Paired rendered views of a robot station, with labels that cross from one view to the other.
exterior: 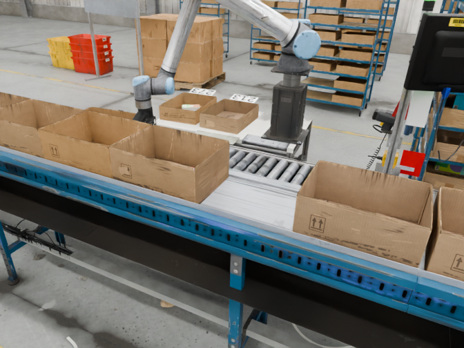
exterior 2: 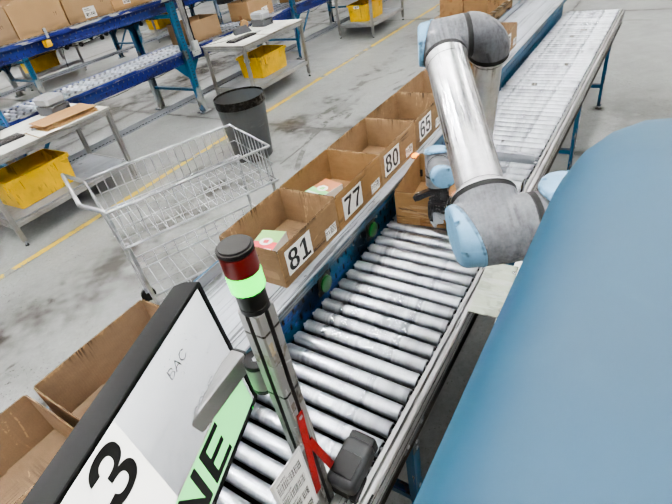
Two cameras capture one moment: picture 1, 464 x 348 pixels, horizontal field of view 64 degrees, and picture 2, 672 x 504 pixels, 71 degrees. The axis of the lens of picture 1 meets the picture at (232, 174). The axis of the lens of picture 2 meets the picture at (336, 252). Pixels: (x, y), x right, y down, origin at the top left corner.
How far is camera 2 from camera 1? 234 cm
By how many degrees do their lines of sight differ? 84
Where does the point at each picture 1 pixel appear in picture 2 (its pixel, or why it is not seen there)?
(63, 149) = (312, 173)
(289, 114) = not seen: hidden behind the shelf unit
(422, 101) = (292, 490)
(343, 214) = (106, 335)
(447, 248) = (24, 412)
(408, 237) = (56, 383)
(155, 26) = not seen: outside the picture
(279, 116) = not seen: hidden behind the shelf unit
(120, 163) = (274, 204)
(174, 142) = (321, 225)
